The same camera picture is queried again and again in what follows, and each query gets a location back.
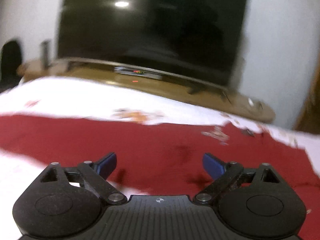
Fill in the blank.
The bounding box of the brown wooden door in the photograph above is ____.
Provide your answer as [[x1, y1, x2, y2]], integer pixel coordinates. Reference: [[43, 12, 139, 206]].
[[294, 60, 319, 135]]

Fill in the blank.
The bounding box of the dark grey bottle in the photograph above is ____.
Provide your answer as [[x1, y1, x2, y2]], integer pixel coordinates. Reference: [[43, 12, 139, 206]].
[[41, 40, 50, 70]]

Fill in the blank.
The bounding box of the white floral bed sheet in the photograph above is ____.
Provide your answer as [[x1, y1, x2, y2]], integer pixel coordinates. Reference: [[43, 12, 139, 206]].
[[1, 76, 319, 239]]

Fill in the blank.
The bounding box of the silver set-top box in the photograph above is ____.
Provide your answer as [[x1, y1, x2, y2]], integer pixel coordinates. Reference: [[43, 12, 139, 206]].
[[114, 67, 162, 80]]

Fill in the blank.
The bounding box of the wooden tv shelf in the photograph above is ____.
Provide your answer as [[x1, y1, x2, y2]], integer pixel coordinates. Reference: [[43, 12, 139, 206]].
[[17, 57, 276, 124]]

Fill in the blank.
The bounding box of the red knit sweater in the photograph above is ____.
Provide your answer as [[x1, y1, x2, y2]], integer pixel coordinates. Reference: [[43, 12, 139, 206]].
[[1, 115, 319, 239]]

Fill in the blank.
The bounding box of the large black curved television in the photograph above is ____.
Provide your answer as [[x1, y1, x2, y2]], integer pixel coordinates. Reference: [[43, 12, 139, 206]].
[[57, 0, 247, 87]]

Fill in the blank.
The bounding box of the black chair back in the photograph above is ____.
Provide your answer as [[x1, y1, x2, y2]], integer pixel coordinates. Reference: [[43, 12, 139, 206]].
[[1, 40, 22, 93]]

